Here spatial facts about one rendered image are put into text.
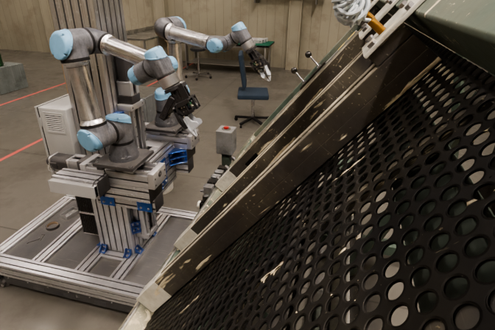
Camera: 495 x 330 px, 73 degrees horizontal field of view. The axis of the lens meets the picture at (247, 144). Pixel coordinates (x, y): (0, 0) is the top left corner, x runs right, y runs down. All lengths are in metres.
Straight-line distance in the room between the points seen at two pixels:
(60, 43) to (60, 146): 0.79
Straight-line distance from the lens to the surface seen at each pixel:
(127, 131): 1.77
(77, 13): 1.94
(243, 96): 4.75
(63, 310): 2.62
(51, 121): 2.18
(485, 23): 0.36
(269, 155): 1.05
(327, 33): 8.75
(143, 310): 1.26
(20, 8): 12.47
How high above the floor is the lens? 1.85
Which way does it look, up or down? 25 degrees down
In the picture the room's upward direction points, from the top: 1 degrees clockwise
